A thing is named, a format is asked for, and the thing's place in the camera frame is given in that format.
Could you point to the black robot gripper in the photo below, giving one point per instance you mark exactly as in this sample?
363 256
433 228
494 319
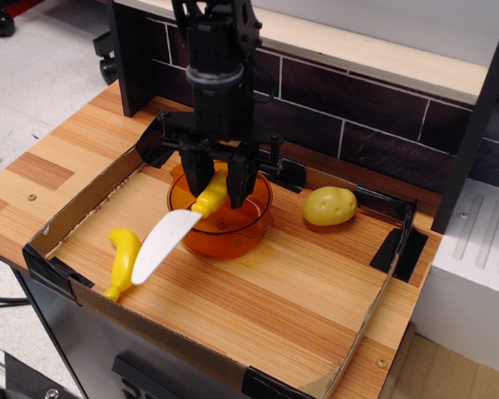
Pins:
222 127

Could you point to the yellow handled white toy knife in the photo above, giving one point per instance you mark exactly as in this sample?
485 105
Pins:
174 226

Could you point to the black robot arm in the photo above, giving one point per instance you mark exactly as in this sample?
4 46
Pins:
221 37

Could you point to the orange transparent plastic pot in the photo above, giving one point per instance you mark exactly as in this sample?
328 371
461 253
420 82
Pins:
230 233

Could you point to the cardboard fence with black tape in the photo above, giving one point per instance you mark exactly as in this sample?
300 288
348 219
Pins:
255 302

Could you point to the yellow toy potato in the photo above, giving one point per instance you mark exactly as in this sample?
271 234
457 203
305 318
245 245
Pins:
329 205

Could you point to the yellow toy banana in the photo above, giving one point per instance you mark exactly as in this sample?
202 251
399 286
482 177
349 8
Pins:
127 246

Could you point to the black chair caster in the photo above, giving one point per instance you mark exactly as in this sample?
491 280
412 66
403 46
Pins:
103 46

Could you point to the black caster wheel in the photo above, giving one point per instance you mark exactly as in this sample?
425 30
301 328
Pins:
7 24

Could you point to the white toy sink drainboard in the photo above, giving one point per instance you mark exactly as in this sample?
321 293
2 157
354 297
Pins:
459 304

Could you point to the black upright shelf post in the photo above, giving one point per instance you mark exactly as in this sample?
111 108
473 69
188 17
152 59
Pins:
137 37

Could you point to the black right frame post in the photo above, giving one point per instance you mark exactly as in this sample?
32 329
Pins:
469 147

